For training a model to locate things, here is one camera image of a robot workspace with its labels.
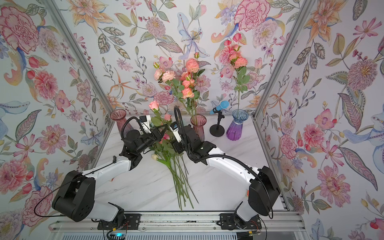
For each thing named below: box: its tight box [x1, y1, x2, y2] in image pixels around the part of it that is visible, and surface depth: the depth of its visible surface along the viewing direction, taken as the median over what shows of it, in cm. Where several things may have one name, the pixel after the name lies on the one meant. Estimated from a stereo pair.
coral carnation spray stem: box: [224, 44, 250, 116], surface depth 88 cm
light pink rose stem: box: [148, 101, 165, 127], surface depth 76 cm
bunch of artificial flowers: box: [151, 101, 200, 211], surface depth 88 cm
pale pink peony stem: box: [153, 61, 195, 117], surface depth 81 cm
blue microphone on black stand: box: [209, 100, 230, 137], surface depth 112 cm
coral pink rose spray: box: [179, 67, 199, 116], surface depth 82 cm
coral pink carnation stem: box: [185, 52, 205, 91], surface depth 84 cm
